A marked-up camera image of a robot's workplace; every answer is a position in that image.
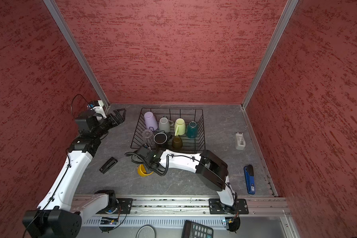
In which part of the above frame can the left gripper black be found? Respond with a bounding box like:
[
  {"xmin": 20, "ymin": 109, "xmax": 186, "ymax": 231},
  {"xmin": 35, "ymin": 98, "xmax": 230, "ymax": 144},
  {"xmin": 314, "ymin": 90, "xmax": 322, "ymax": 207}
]
[{"xmin": 93, "ymin": 108, "xmax": 127, "ymax": 138}]

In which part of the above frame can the black mug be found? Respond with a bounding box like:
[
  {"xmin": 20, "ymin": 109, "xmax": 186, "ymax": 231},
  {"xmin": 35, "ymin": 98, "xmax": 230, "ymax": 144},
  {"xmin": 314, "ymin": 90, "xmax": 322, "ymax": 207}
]
[{"xmin": 154, "ymin": 132, "xmax": 169, "ymax": 148}]

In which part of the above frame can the yellow mug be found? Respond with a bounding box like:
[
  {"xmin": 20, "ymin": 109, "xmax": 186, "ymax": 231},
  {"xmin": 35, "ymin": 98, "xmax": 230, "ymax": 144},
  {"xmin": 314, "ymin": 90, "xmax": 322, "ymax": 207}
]
[{"xmin": 137, "ymin": 164, "xmax": 153, "ymax": 177}]

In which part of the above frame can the clear glass tumbler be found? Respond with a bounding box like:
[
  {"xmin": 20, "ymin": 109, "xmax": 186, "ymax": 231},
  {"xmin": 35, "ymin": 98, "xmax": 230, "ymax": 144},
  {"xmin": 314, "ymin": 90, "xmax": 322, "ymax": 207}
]
[{"xmin": 142, "ymin": 129, "xmax": 155, "ymax": 148}]

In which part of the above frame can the olive green glass cup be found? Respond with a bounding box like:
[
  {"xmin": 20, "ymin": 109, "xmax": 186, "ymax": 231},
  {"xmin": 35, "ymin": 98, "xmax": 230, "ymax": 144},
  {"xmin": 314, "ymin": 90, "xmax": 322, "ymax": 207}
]
[{"xmin": 172, "ymin": 136, "xmax": 183, "ymax": 150}]

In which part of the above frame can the lavender plastic cup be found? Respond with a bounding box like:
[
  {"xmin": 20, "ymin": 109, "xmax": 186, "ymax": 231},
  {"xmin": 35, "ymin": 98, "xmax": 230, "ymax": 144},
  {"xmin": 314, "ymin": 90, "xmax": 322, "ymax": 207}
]
[{"xmin": 144, "ymin": 112, "xmax": 158, "ymax": 131}]

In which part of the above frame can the white ceramic mug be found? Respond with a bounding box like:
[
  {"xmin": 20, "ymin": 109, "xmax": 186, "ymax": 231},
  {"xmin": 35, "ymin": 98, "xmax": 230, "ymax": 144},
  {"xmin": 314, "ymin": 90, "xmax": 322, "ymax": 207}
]
[{"xmin": 159, "ymin": 117, "xmax": 175, "ymax": 134}]

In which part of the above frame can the cream mug green handle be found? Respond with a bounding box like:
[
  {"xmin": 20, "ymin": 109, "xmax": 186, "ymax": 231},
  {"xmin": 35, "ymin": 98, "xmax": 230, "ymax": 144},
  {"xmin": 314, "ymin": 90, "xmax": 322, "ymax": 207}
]
[{"xmin": 174, "ymin": 118, "xmax": 186, "ymax": 136}]

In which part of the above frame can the white cup dark green base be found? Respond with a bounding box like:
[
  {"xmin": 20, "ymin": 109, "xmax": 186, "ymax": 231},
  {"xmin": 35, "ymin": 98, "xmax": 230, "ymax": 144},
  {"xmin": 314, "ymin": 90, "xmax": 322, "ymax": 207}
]
[{"xmin": 186, "ymin": 121, "xmax": 198, "ymax": 139}]

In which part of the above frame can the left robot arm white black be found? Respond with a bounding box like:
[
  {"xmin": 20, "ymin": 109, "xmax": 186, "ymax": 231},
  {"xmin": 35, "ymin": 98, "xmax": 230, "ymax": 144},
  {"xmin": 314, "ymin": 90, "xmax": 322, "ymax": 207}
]
[{"xmin": 22, "ymin": 107, "xmax": 126, "ymax": 238}]

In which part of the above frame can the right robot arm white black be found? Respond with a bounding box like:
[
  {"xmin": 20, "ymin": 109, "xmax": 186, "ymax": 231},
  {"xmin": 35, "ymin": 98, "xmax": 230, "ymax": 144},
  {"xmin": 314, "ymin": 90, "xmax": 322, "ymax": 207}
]
[{"xmin": 125, "ymin": 146, "xmax": 239, "ymax": 215}]

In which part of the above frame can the black stapler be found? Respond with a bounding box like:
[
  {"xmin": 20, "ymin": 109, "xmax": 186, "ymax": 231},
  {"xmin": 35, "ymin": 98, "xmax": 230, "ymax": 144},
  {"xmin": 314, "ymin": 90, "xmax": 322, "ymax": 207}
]
[{"xmin": 99, "ymin": 157, "xmax": 118, "ymax": 174}]

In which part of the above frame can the round grey disc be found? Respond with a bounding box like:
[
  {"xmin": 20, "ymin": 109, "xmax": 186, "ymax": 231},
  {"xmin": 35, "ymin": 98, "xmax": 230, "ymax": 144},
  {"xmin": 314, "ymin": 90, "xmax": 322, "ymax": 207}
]
[{"xmin": 135, "ymin": 225, "xmax": 156, "ymax": 238}]

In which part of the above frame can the black calculator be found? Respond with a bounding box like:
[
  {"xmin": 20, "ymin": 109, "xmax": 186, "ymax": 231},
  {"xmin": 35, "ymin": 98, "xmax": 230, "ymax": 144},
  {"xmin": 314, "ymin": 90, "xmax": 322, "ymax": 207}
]
[{"xmin": 181, "ymin": 220, "xmax": 214, "ymax": 238}]

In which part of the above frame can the white plastic tape dispenser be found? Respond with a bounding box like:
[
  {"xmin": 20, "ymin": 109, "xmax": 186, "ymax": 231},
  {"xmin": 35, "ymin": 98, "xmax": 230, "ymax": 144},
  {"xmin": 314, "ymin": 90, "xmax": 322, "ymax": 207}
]
[{"xmin": 235, "ymin": 132, "xmax": 246, "ymax": 151}]

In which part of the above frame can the blue stapler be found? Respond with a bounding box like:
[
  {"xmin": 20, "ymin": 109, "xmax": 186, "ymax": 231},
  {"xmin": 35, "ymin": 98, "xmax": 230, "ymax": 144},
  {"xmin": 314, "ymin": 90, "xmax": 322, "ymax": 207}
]
[{"xmin": 244, "ymin": 165, "xmax": 255, "ymax": 195}]

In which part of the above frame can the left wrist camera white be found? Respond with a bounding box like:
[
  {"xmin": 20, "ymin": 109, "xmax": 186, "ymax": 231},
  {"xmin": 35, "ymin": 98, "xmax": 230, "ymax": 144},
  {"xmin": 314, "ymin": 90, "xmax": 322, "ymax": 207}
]
[{"xmin": 87, "ymin": 100, "xmax": 107, "ymax": 119}]

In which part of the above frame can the black wire dish rack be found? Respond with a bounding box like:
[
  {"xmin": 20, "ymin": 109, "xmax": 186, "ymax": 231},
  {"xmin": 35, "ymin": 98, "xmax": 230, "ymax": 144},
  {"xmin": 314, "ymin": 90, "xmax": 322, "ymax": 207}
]
[{"xmin": 131, "ymin": 107, "xmax": 206, "ymax": 154}]

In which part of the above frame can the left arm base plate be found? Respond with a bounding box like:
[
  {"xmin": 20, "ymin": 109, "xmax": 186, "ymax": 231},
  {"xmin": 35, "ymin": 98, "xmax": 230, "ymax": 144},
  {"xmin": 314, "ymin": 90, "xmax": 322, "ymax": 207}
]
[{"xmin": 97, "ymin": 198, "xmax": 133, "ymax": 215}]

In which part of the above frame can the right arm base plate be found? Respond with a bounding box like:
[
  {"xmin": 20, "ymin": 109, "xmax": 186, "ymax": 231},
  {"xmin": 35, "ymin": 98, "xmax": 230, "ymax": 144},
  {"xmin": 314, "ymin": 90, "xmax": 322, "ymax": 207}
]
[{"xmin": 208, "ymin": 198, "xmax": 249, "ymax": 215}]

